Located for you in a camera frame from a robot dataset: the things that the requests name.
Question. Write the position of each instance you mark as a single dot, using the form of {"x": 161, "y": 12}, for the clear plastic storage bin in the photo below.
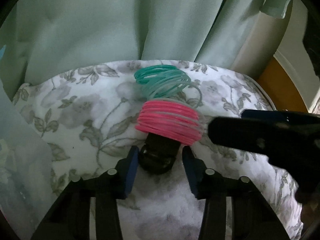
{"x": 26, "y": 162}

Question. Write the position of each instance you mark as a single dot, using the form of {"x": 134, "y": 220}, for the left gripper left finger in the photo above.
{"x": 68, "y": 217}

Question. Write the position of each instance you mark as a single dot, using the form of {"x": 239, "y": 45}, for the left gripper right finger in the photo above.
{"x": 252, "y": 216}

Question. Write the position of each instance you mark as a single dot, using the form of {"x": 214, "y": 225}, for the green curtain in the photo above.
{"x": 43, "y": 38}

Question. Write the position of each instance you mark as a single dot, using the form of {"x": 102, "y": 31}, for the teal bangle stack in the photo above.
{"x": 164, "y": 81}

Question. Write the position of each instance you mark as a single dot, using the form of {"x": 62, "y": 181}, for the black small clip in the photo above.
{"x": 158, "y": 154}

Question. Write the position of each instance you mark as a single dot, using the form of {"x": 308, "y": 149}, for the white bed headboard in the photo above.
{"x": 274, "y": 56}

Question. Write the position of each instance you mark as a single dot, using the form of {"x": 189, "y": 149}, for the pink bangle stack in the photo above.
{"x": 170, "y": 119}

